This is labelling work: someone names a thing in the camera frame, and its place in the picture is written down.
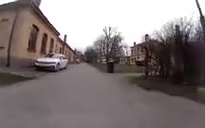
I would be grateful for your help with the long yellow building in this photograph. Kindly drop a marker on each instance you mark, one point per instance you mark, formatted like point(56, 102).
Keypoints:
point(20, 33)

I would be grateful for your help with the grass strip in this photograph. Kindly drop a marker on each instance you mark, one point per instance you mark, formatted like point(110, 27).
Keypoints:
point(176, 90)

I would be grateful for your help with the group of bare trees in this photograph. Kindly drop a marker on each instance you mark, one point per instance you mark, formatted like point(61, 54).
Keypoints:
point(108, 43)

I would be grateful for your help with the grass patch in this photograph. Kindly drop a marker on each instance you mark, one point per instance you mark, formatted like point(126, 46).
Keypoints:
point(3, 79)

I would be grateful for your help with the grey asphalt road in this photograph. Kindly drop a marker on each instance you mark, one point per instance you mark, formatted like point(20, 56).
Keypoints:
point(90, 100)

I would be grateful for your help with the row of bare bushes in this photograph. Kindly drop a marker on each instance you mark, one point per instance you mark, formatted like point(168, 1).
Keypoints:
point(183, 58)

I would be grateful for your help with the white car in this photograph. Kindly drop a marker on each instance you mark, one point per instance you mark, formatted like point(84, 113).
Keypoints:
point(51, 62)

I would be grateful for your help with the pale house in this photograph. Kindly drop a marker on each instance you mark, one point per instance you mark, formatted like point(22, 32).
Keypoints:
point(139, 52)

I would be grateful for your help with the dark bin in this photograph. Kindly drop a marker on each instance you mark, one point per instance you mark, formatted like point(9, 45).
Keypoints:
point(110, 67)

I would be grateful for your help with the leaning pole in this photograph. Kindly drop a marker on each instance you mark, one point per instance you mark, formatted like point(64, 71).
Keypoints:
point(203, 25)

